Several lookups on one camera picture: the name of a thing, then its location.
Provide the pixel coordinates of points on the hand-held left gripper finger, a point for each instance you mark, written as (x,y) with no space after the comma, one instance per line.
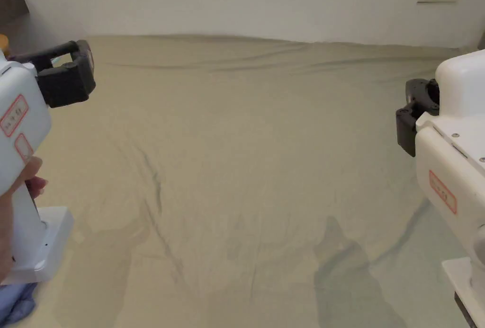
(85,55)
(68,85)

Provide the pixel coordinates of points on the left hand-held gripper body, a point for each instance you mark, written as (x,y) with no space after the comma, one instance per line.
(19,101)

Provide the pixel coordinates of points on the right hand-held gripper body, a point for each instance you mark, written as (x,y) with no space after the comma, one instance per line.
(454,154)

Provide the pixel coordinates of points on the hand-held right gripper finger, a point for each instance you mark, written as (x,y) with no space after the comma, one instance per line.
(406,131)
(422,97)

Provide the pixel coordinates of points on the person's left hand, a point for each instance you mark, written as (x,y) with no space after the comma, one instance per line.
(7,222)

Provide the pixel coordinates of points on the small yellow object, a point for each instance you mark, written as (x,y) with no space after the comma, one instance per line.
(3,43)

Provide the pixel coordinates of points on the dark brown wooden furniture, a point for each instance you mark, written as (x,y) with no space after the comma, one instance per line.
(13,4)

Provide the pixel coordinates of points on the bed with beige sheet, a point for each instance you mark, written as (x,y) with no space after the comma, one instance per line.
(242,135)

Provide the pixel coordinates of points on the blue garment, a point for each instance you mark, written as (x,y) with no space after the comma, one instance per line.
(17,305)

